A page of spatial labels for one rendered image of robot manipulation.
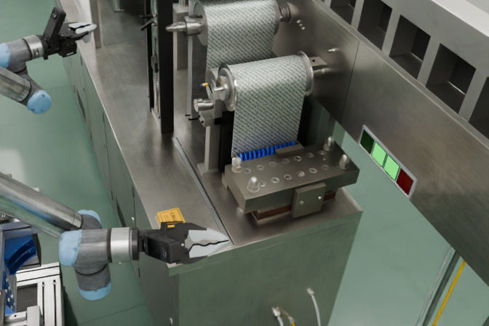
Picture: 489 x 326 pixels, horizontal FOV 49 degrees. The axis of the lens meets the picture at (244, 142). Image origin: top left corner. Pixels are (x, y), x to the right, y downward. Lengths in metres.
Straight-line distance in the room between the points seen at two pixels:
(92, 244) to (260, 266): 0.69
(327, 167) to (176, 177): 0.50
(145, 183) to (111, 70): 0.72
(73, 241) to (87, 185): 1.94
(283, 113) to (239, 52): 0.26
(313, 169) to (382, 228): 1.40
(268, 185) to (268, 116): 0.22
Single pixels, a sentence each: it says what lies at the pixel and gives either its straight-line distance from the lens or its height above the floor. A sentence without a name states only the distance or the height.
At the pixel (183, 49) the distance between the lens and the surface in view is 2.33.
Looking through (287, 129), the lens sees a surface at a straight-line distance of 1.77.
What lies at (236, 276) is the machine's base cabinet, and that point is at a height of 0.76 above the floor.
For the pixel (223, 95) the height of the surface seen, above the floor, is 1.24.
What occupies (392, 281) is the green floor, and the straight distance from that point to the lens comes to 2.85.
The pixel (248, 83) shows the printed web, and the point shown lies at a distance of 1.60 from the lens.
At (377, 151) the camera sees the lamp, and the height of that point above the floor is 1.19.
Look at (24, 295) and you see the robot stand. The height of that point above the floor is 0.21.
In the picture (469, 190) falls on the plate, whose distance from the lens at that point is 1.36.
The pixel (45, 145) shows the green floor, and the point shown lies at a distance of 3.47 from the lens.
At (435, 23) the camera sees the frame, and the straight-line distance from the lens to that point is 1.35.
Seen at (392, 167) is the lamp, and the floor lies 1.19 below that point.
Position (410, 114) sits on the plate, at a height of 1.37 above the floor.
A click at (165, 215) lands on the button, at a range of 1.68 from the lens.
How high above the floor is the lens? 2.14
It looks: 39 degrees down
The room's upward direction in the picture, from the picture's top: 5 degrees clockwise
